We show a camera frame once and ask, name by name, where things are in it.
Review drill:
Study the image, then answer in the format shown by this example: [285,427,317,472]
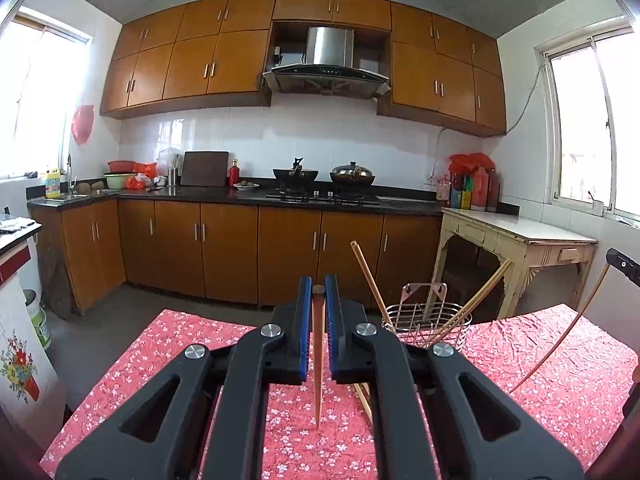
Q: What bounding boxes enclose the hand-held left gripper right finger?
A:
[324,274,586,480]

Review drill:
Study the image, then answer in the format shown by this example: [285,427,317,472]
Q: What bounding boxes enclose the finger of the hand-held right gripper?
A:
[605,248,640,288]

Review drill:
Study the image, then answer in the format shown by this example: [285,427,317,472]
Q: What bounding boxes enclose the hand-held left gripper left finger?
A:
[55,275,313,480]

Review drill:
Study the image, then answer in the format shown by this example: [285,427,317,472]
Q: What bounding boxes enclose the wooden chopstick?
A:
[352,382,375,423]
[350,241,396,333]
[310,285,326,432]
[427,258,511,346]
[510,263,612,395]
[432,262,514,348]

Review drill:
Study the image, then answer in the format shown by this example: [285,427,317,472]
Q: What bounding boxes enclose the steel wire chopstick holder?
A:
[381,282,473,353]

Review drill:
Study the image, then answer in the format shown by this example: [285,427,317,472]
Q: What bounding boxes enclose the cream wooden side table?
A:
[431,206,599,321]

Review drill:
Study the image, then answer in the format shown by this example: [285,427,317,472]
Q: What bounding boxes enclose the brown base cabinets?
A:
[30,197,443,313]

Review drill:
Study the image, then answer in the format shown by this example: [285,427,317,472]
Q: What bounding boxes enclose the black gas stove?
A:
[266,189,381,206]

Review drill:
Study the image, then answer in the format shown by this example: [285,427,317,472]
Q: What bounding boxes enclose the dark wooden stool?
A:
[440,260,501,321]

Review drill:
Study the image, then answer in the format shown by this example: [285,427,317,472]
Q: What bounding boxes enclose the red floral tablecloth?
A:
[40,302,640,480]

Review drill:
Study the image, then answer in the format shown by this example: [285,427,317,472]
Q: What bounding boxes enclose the barred window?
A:
[534,22,640,221]

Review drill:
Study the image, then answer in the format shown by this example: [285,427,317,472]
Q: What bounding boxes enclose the dark red thermos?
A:
[486,167,501,213]

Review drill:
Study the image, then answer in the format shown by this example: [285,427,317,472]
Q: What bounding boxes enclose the black open wok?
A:
[272,157,319,192]

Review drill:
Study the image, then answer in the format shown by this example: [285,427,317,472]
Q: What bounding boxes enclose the wok with metal lid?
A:
[329,161,376,186]

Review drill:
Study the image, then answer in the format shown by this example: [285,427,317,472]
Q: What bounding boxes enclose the bright red thermos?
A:
[471,166,489,212]

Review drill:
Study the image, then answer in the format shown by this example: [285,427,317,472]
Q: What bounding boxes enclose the black kitchen countertop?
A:
[27,180,521,218]

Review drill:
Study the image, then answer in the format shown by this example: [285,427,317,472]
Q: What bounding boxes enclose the red bag over thermoses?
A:
[448,152,496,176]

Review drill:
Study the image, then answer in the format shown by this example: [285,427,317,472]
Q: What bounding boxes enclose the dark wooden cutting board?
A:
[180,151,230,188]

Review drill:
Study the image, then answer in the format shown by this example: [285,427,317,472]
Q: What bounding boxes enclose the white plastic bag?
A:
[156,147,181,176]

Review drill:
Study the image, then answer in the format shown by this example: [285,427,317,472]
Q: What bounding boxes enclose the crumpled red plastic bag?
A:
[126,162,158,191]

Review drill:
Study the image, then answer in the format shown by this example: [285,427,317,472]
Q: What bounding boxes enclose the dark mesh sack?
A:
[37,237,73,321]

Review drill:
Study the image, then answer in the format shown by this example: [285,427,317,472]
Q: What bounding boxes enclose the white plastic bucket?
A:
[22,289,52,351]

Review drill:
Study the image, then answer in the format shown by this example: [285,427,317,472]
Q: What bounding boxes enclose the white cabinet with flower print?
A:
[0,272,68,431]

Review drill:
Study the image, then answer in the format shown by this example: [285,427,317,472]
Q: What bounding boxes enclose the steel range hood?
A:
[262,26,392,100]

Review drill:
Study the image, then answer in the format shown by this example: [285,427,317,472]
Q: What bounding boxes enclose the white tiled side counter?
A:
[0,217,43,286]

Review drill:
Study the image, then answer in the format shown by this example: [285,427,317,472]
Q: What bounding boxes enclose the hanging red plastic bag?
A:
[71,105,95,147]

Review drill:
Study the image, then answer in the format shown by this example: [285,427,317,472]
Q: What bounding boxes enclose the brown cabinet above hood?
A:
[272,0,393,31]

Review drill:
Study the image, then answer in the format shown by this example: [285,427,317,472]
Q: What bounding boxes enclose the window beside sink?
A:
[0,7,93,181]

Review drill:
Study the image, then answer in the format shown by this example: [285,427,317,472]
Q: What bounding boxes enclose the white wall cable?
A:
[432,65,546,181]

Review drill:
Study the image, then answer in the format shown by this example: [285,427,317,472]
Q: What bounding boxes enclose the brown corner wall cabinet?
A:
[377,2,507,137]

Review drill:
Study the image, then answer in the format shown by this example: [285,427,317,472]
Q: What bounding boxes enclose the wide brown wall cabinet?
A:
[100,0,277,120]

